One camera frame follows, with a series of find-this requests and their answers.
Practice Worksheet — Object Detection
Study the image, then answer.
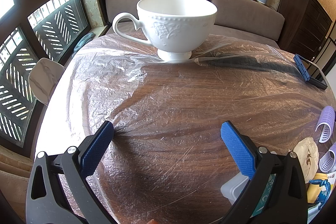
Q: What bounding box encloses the white marble side table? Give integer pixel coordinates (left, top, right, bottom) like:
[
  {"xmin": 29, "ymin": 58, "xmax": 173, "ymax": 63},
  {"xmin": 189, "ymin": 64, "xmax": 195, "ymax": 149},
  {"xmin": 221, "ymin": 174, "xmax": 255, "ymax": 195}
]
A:
[{"xmin": 29, "ymin": 58, "xmax": 65, "ymax": 106}]

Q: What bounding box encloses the purple hair roller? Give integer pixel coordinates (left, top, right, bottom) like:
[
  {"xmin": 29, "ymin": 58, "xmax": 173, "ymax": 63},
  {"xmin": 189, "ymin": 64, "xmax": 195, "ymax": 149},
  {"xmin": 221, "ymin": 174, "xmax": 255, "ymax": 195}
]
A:
[
  {"xmin": 315, "ymin": 106, "xmax": 335, "ymax": 143},
  {"xmin": 318, "ymin": 143, "xmax": 336, "ymax": 173}
]

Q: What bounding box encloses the dark wooden cabinet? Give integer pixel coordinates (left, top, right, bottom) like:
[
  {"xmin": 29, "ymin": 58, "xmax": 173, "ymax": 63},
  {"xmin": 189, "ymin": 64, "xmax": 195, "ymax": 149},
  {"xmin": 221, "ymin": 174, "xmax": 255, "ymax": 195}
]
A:
[{"xmin": 277, "ymin": 0, "xmax": 332, "ymax": 61}]

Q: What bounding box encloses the black tablet blue case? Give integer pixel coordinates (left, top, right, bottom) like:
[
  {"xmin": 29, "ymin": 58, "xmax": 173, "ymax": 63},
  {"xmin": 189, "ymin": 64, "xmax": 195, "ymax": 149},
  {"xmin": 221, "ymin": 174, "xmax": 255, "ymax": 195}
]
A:
[{"xmin": 293, "ymin": 54, "xmax": 328, "ymax": 90}]

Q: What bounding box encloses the blue disposable face mask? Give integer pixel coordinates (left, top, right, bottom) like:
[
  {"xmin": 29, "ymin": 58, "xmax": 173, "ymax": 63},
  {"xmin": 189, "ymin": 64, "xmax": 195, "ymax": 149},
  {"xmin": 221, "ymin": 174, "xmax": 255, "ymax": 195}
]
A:
[{"xmin": 309, "ymin": 179, "xmax": 331, "ymax": 210}]

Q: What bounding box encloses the clear dental floss box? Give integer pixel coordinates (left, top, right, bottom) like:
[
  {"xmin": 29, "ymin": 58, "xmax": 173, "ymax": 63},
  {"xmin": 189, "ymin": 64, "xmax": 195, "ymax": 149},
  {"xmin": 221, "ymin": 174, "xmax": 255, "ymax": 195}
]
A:
[{"xmin": 220, "ymin": 172, "xmax": 249, "ymax": 205}]

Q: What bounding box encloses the small yellow cup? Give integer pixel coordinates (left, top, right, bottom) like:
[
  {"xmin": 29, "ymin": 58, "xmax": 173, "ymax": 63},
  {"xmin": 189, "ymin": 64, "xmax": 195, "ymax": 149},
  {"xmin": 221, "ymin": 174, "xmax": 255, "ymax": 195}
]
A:
[{"xmin": 307, "ymin": 173, "xmax": 327, "ymax": 203}]

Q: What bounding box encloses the beige paper towel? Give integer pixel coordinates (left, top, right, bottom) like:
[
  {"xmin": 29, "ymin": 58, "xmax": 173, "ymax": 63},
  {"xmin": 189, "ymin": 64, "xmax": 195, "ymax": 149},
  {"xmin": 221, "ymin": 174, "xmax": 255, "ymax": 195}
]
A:
[{"xmin": 293, "ymin": 137, "xmax": 319, "ymax": 184}]

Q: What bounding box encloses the teal slipper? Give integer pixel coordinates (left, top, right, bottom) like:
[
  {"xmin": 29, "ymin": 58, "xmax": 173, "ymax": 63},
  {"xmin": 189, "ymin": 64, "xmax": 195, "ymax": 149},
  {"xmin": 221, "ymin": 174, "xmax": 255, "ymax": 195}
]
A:
[{"xmin": 73, "ymin": 32, "xmax": 96, "ymax": 53}]

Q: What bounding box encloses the white embossed teacup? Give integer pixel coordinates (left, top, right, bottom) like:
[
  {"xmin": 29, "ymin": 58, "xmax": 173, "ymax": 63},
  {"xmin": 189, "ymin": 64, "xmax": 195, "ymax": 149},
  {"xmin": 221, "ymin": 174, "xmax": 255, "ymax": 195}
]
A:
[{"xmin": 112, "ymin": 0, "xmax": 218, "ymax": 62}]

